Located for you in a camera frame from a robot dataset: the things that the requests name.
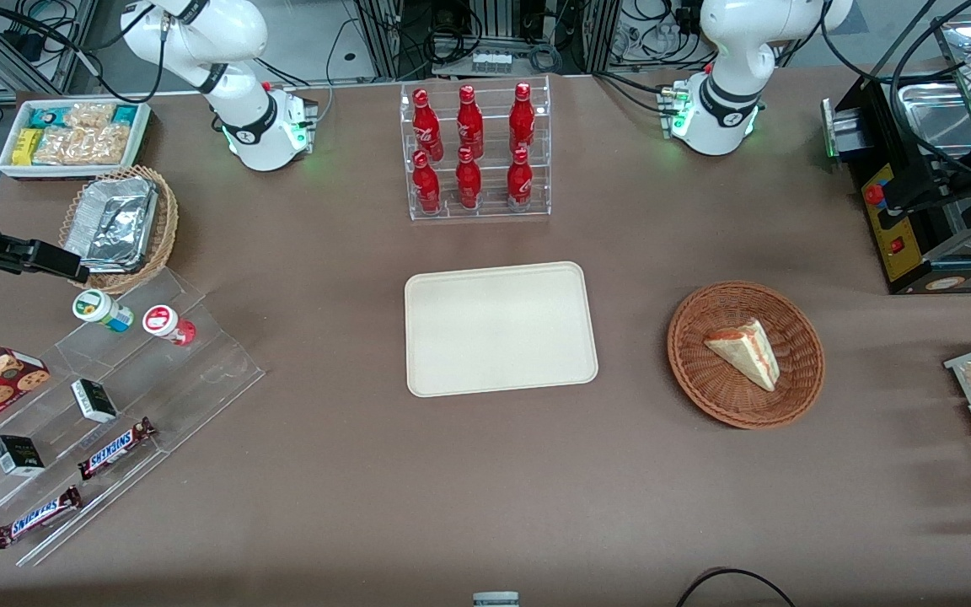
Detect clear acrylic stepped display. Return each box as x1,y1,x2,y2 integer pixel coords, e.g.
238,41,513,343
0,268,266,567

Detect clear bag of crackers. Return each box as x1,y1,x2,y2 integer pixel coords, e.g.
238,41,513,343
33,125,131,166
64,102,117,130

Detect wrapped triangle sandwich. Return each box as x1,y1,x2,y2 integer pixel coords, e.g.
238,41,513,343
703,318,781,393

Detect round brown wicker basket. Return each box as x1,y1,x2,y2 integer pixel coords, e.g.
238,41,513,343
667,281,826,430

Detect aluminium frame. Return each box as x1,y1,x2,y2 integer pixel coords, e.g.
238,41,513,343
0,0,103,95

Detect yellow snack pack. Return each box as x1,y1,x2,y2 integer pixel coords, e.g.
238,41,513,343
12,128,45,166

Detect black cable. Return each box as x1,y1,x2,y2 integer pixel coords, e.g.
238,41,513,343
675,568,798,607

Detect stacked foil containers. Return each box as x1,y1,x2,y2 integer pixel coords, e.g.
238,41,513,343
64,177,159,273

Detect red gum bottle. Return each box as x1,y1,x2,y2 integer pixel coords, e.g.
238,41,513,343
142,305,197,347

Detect small black box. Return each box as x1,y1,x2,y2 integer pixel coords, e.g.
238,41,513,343
71,379,119,424
0,435,46,477

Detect oval tan wicker basket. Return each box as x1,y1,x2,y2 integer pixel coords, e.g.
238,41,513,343
58,165,180,295

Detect white snack bin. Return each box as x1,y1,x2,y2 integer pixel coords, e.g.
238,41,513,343
0,99,152,180

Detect Snickers bar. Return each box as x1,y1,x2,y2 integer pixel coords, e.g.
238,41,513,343
0,486,83,550
78,417,158,481

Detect black food warming cabinet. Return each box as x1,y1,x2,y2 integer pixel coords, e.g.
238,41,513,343
821,13,971,296

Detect red cola bottle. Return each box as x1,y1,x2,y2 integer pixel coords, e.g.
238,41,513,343
509,82,536,154
412,150,442,214
455,147,483,210
456,84,485,159
412,89,444,161
507,148,534,211

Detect beige plastic tray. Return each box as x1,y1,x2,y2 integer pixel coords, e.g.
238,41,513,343
404,261,600,398

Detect clear acrylic bottle rack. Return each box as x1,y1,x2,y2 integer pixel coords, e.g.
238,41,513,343
400,76,552,222

